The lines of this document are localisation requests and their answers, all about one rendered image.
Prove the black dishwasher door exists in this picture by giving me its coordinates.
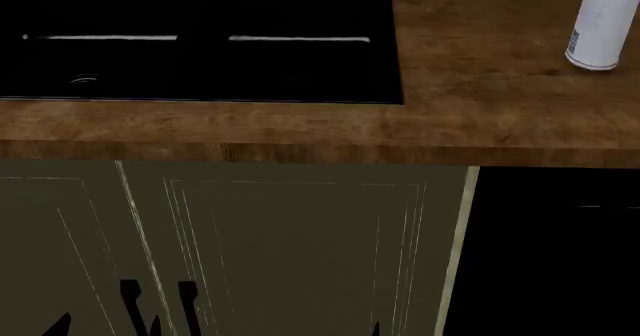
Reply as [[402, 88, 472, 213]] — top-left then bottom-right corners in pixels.
[[441, 165, 640, 336]]

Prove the pale cabinet side panel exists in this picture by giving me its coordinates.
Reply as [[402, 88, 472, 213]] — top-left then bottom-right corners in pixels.
[[433, 165, 481, 336]]

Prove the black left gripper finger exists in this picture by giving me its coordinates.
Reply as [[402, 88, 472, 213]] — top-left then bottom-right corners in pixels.
[[119, 279, 152, 336], [177, 280, 202, 336]]

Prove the wide olive cabinet door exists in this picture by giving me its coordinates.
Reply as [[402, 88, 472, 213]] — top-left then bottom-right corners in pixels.
[[115, 159, 469, 336]]

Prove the white spray can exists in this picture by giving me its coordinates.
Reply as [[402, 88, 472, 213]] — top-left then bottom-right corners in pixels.
[[564, 0, 640, 72]]

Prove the black double basin sink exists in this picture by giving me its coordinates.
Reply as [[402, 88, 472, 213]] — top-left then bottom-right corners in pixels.
[[0, 0, 405, 106]]

